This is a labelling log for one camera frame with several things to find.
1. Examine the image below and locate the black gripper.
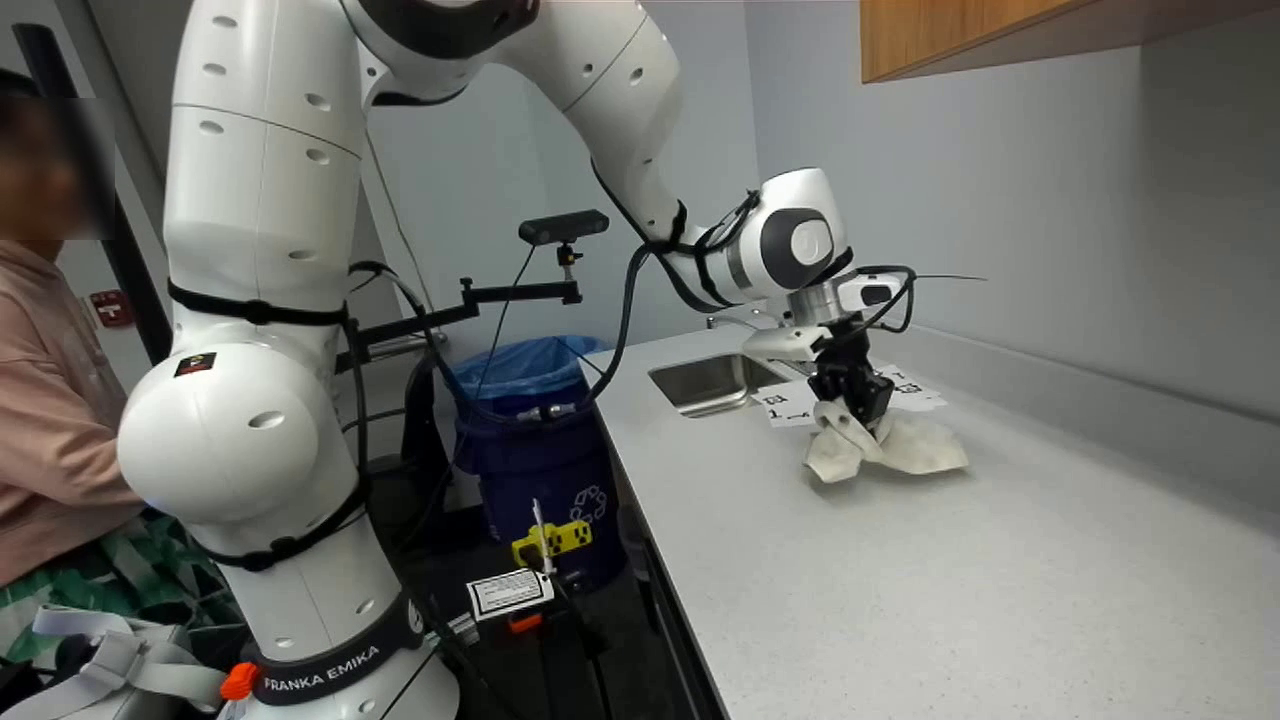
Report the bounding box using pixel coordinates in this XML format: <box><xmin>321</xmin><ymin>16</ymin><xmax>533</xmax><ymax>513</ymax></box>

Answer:
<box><xmin>803</xmin><ymin>318</ymin><xmax>895</xmax><ymax>437</ymax></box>

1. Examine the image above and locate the cream wiping cloth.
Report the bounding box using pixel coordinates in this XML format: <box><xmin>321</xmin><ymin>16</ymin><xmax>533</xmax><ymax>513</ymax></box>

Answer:
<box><xmin>799</xmin><ymin>395</ymin><xmax>973</xmax><ymax>489</ymax></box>

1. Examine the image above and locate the steel counter sink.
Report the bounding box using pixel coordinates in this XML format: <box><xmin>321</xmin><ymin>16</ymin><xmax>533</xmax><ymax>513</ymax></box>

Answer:
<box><xmin>646</xmin><ymin>348</ymin><xmax>792</xmax><ymax>420</ymax></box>

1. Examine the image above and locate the white paper with black markers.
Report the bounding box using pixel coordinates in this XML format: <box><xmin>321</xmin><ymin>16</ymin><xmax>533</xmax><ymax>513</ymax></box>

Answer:
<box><xmin>757</xmin><ymin>374</ymin><xmax>831</xmax><ymax>431</ymax></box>

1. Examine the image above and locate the yellow tag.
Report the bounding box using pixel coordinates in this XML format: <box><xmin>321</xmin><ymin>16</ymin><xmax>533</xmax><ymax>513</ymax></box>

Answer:
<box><xmin>506</xmin><ymin>494</ymin><xmax>597</xmax><ymax>578</ymax></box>

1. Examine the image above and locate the trash bin with blue bag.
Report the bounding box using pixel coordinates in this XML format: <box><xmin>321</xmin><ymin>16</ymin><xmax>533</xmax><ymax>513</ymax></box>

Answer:
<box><xmin>449</xmin><ymin>330</ymin><xmax>633</xmax><ymax>595</ymax></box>

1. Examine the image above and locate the white label card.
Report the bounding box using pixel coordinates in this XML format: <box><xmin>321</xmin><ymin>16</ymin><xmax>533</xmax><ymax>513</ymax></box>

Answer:
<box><xmin>461</xmin><ymin>567</ymin><xmax>558</xmax><ymax>625</ymax></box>

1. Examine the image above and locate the orange knob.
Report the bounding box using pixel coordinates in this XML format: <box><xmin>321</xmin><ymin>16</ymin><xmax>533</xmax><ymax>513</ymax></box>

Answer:
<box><xmin>216</xmin><ymin>661</ymin><xmax>261</xmax><ymax>709</ymax></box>

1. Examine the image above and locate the green fabric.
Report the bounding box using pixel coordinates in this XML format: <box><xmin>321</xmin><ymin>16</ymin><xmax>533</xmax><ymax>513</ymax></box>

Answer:
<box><xmin>0</xmin><ymin>513</ymin><xmax>250</xmax><ymax>672</ymax></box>

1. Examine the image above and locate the person in pink sweater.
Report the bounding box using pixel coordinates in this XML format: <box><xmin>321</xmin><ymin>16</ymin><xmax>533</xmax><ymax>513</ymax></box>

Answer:
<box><xmin>0</xmin><ymin>92</ymin><xmax>152</xmax><ymax>593</ymax></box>

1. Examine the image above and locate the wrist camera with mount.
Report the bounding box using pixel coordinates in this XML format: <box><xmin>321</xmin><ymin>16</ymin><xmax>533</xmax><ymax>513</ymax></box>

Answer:
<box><xmin>828</xmin><ymin>265</ymin><xmax>922</xmax><ymax>335</ymax></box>

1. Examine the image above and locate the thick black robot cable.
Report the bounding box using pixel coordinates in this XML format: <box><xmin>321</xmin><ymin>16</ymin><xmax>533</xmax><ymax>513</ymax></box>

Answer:
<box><xmin>582</xmin><ymin>196</ymin><xmax>922</xmax><ymax>403</ymax></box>

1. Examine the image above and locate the black camera on clamp arm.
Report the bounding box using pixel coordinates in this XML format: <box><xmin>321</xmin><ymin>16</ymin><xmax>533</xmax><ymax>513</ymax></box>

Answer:
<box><xmin>517</xmin><ymin>207</ymin><xmax>615</xmax><ymax>252</ymax></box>

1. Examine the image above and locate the wooden wall cabinet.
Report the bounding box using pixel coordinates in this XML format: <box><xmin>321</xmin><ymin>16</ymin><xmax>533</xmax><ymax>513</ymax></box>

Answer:
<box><xmin>857</xmin><ymin>0</ymin><xmax>1280</xmax><ymax>87</ymax></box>

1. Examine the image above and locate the grey white strap bag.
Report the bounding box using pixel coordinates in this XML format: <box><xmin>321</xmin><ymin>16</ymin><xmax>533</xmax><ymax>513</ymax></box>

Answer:
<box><xmin>0</xmin><ymin>604</ymin><xmax>230</xmax><ymax>720</ymax></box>

